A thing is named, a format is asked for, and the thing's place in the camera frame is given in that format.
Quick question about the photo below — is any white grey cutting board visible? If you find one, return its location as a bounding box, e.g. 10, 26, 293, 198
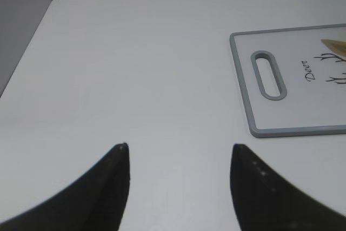
229, 24, 345, 138

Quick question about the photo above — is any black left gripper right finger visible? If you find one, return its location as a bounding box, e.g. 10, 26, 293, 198
230, 144, 345, 230

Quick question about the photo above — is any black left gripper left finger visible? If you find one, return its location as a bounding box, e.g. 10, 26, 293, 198
1, 143, 130, 230

